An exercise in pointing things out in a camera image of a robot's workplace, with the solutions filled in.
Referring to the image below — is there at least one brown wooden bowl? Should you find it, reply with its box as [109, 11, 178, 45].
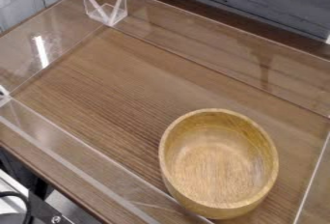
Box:
[160, 108, 280, 219]

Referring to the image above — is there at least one clear acrylic tray wall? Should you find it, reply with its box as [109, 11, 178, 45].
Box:
[0, 0, 330, 224]

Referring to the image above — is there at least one clear acrylic corner bracket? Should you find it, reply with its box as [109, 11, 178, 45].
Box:
[83, 0, 129, 27]

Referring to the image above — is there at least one black metal table bracket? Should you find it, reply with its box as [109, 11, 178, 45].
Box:
[29, 191, 83, 224]

